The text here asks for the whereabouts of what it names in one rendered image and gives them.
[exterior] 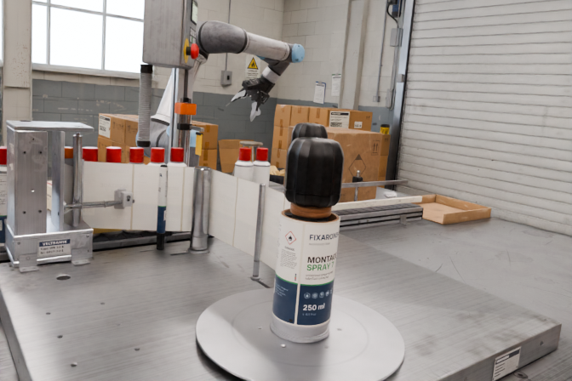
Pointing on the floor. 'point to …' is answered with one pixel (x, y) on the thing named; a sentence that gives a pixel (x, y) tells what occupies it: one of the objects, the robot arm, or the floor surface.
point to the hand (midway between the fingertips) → (239, 111)
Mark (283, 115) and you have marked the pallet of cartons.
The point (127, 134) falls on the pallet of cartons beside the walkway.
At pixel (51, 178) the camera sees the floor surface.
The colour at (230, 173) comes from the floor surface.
